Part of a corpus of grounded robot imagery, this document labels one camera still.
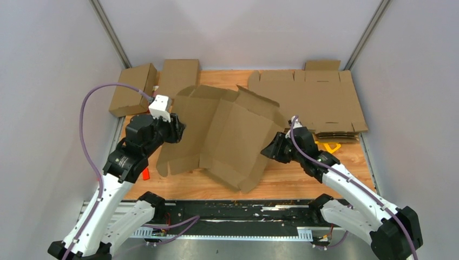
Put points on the stack of flat cardboard sheets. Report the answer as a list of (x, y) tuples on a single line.
[(322, 96)]

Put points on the folded cardboard box upright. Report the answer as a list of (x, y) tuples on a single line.
[(176, 75)]

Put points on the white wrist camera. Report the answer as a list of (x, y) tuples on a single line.
[(159, 108), (293, 126)]

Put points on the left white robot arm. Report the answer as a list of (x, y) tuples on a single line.
[(93, 237)]

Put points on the orange plastic piece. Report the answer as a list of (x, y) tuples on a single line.
[(145, 174)]

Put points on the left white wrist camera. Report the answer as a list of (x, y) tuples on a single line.
[(159, 108)]

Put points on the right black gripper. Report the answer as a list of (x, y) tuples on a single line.
[(273, 150)]

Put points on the cardboard box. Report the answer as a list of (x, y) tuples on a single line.
[(176, 75), (126, 101), (225, 133)]

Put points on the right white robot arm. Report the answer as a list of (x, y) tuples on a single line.
[(392, 232)]

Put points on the yellow plastic wedge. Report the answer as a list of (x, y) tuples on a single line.
[(330, 147)]

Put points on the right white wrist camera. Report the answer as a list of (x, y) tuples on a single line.
[(293, 126)]

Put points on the pink white small item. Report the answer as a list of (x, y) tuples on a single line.
[(154, 93)]

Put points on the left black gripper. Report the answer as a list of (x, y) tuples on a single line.
[(176, 129)]

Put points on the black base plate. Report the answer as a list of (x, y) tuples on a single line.
[(262, 219)]

